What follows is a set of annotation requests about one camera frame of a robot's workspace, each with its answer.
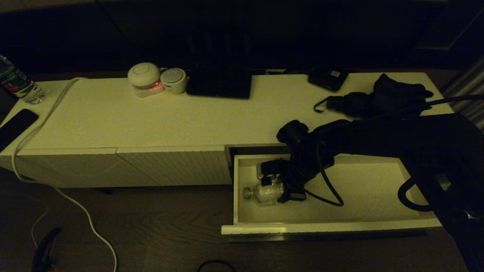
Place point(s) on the white low cabinet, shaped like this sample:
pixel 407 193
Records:
pixel 151 121

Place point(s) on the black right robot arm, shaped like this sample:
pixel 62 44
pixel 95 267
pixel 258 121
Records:
pixel 416 139

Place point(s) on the small black set-top box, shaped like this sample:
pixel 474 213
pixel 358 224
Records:
pixel 328 79

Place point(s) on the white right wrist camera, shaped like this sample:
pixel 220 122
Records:
pixel 268 168

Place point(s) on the large black box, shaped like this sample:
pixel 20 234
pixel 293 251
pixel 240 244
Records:
pixel 219 85

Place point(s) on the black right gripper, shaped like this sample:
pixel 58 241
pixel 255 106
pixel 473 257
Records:
pixel 298 172

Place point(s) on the black umbrella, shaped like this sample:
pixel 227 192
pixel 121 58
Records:
pixel 378 100

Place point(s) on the black smartphone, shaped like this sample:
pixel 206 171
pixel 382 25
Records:
pixel 15 126

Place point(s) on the white power strip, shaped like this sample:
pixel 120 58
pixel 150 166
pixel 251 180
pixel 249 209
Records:
pixel 275 71

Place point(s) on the water bottle with green label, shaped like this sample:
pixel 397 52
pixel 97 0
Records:
pixel 15 81

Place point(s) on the white flat charging base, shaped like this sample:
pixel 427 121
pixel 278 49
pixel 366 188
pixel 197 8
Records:
pixel 148 93

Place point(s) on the white dome shaped device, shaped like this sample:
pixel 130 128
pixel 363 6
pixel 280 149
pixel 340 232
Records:
pixel 143 75

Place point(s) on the small white round speaker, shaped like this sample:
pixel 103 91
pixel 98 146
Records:
pixel 173 80

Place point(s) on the clear water bottle grey cap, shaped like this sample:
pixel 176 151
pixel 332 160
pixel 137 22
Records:
pixel 264 192

